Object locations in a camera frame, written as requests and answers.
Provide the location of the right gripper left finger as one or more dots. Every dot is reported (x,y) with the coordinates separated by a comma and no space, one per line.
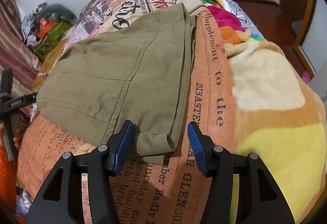
(74,177)

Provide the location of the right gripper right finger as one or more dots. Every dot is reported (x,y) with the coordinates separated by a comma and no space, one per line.
(259,198)

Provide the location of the olive green pants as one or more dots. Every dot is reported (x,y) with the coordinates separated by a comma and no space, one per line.
(140,73)

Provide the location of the person's left hand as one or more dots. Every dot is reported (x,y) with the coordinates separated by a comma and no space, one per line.
(20,127)

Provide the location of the striped maroon curtain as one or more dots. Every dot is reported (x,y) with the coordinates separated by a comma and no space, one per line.
(14,53)

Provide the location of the wooden folding lap desk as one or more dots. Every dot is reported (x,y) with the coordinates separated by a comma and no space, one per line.
(48,65)

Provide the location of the colourful fleece blanket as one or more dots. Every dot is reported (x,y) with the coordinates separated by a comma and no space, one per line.
(253,100)

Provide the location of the green storage basket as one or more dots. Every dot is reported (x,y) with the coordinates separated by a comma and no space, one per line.
(51,40)

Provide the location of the newspaper print bed quilt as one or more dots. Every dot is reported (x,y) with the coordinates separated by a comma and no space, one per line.
(171,192)

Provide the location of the orange box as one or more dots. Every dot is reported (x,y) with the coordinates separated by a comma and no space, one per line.
(46,29)

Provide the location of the grey plush toy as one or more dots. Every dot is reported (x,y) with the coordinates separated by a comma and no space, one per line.
(58,11)

